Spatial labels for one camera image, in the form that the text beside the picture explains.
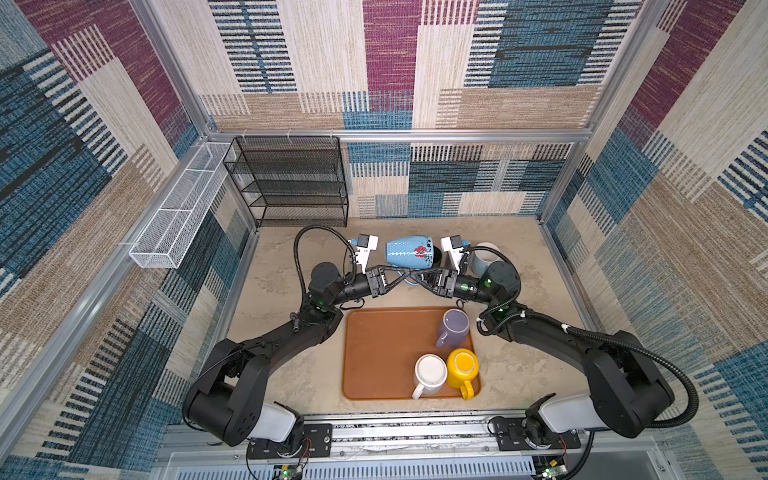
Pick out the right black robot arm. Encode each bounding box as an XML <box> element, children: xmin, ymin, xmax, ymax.
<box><xmin>407</xmin><ymin>255</ymin><xmax>700</xmax><ymax>449</ymax></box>

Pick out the black wire shelf rack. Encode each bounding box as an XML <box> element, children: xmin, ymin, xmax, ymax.
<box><xmin>223</xmin><ymin>136</ymin><xmax>349</xmax><ymax>227</ymax></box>

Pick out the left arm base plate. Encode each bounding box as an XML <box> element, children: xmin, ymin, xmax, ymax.
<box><xmin>246</xmin><ymin>423</ymin><xmax>333</xmax><ymax>460</ymax></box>

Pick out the yellow mug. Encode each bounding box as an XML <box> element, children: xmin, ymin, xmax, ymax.
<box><xmin>446</xmin><ymin>348</ymin><xmax>479</xmax><ymax>400</ymax></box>

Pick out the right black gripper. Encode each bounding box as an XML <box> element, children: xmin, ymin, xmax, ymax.
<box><xmin>409</xmin><ymin>266</ymin><xmax>495</xmax><ymax>306</ymax></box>

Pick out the purple mug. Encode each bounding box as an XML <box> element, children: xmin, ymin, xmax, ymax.
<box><xmin>435</xmin><ymin>308</ymin><xmax>470</xmax><ymax>349</ymax></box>

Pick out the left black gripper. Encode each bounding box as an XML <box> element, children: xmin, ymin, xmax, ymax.
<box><xmin>328</xmin><ymin>268</ymin><xmax>407</xmax><ymax>311</ymax></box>

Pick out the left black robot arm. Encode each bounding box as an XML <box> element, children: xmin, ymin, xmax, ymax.
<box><xmin>181</xmin><ymin>225</ymin><xmax>417</xmax><ymax>446</ymax></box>

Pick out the white mug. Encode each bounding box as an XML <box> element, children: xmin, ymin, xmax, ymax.
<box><xmin>411</xmin><ymin>354</ymin><xmax>448</xmax><ymax>400</ymax></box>

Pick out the brown plastic tray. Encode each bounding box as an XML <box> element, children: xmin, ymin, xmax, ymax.
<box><xmin>342</xmin><ymin>307</ymin><xmax>482</xmax><ymax>400</ymax></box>

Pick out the white wire mesh basket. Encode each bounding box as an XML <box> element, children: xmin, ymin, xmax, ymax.
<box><xmin>129</xmin><ymin>142</ymin><xmax>229</xmax><ymax>269</ymax></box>

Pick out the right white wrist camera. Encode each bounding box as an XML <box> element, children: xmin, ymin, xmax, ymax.
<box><xmin>440</xmin><ymin>235</ymin><xmax>470</xmax><ymax>272</ymax></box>

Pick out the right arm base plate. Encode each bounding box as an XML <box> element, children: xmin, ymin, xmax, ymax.
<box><xmin>486</xmin><ymin>416</ymin><xmax>581</xmax><ymax>451</ymax></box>

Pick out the light blue mug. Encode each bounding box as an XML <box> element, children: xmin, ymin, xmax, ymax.
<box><xmin>469</xmin><ymin>242</ymin><xmax>501</xmax><ymax>277</ymax></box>

